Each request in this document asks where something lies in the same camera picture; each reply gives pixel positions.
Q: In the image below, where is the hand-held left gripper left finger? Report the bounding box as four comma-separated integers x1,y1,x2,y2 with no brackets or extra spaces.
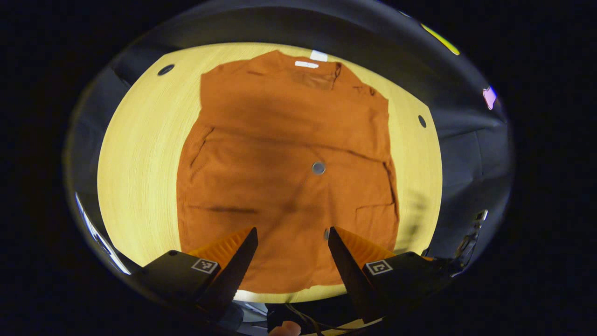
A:
133,227,259,322

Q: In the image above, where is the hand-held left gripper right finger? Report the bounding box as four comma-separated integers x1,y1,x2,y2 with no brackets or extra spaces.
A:
328,226,451,325

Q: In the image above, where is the orange button jacket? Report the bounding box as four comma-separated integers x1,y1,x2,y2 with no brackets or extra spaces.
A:
176,50,401,294

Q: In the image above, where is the black backdrop cloth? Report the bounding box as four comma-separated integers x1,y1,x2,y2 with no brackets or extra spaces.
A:
63,0,516,280

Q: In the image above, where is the thin black cable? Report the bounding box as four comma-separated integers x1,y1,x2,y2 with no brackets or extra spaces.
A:
285,303,355,334

